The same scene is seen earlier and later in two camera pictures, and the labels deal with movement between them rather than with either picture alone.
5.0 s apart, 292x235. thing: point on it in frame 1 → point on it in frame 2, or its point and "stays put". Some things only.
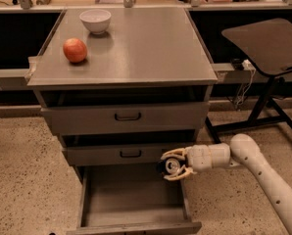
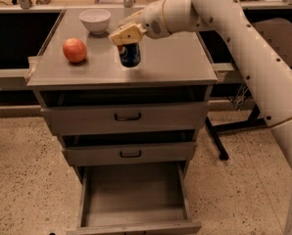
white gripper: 199,159 → 152,21
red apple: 74,50 stays put
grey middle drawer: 128,155 stays put
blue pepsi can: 172,165 → 129,54
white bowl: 96,21 stays put
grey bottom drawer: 131,200 stays put
